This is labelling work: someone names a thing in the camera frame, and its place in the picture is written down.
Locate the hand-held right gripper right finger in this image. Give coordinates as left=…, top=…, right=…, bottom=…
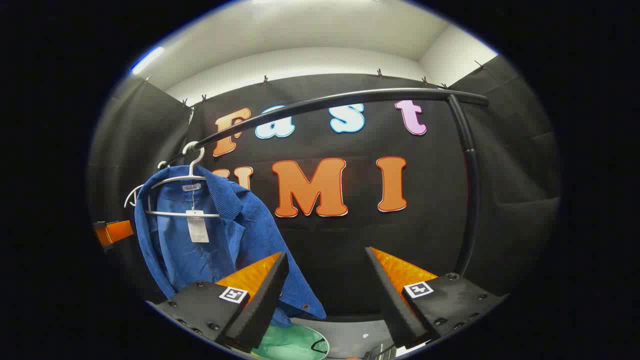
left=365, top=246, right=508, bottom=349

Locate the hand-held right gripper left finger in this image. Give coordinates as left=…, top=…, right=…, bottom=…
left=147, top=251, right=290, bottom=353

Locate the green laundry hamper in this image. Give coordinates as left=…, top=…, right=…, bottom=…
left=250, top=322, right=331, bottom=360

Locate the blue corduroy jacket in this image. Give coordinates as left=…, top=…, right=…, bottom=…
left=134, top=165, right=327, bottom=328

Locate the large white clothes hanger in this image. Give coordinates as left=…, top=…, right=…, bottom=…
left=131, top=141, right=221, bottom=218

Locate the small white clothes hanger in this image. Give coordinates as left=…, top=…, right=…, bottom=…
left=124, top=160, right=171, bottom=208

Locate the black backdrop cloth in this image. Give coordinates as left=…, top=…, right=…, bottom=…
left=87, top=55, right=561, bottom=321

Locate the black clothes rack rail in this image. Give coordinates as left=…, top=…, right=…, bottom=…
left=165, top=88, right=490, bottom=278

